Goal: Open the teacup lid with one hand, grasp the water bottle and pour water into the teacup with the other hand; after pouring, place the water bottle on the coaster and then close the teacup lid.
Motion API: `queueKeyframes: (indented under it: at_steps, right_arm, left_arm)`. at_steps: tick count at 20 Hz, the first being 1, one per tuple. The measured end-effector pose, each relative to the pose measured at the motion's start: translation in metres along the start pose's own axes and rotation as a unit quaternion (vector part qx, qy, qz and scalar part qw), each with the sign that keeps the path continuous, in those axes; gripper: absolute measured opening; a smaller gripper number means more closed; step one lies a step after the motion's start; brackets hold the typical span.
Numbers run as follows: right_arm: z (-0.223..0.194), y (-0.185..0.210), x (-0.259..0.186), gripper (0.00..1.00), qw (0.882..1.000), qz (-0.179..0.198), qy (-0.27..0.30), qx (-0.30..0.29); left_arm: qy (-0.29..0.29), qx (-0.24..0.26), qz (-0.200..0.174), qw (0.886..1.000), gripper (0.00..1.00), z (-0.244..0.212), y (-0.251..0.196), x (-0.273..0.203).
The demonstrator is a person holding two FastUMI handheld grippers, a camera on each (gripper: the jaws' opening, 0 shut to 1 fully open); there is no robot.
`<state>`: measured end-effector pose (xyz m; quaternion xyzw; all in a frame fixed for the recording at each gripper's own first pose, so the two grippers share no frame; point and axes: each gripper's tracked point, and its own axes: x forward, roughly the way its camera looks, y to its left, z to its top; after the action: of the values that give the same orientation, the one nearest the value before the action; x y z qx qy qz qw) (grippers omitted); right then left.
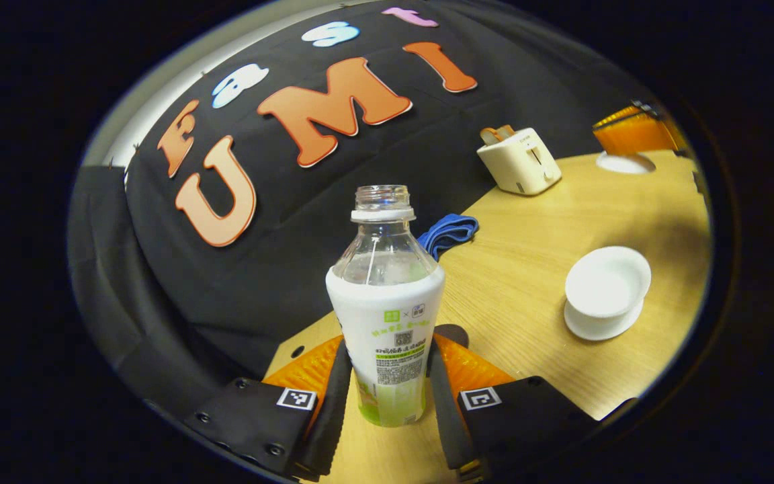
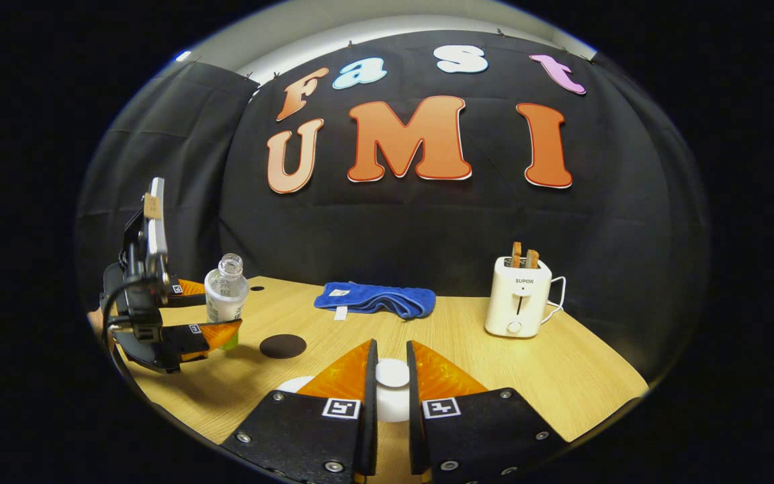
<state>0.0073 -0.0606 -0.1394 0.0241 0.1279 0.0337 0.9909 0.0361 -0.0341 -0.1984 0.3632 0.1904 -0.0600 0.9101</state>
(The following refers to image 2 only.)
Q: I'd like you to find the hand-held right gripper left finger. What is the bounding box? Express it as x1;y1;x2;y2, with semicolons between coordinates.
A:
220;339;379;484

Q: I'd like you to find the blue towel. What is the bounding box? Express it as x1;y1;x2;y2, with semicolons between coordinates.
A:
313;281;437;321

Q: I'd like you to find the white toaster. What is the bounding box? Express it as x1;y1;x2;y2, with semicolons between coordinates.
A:
484;256;554;338

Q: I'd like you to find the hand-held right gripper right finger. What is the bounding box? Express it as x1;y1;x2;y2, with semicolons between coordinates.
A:
406;340;569;484

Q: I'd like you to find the white toaster cable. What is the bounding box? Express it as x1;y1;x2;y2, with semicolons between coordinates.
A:
540;276;566;325

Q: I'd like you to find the clear water bottle white label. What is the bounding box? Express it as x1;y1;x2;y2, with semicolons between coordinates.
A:
204;253;250;352

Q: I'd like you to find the black backdrop cloth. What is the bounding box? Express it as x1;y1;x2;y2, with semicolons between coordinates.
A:
75;30;710;377

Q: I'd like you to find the dark round coaster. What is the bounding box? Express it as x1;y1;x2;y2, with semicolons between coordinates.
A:
259;334;307;359

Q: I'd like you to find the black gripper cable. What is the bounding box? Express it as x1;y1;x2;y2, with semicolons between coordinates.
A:
100;278;159;397

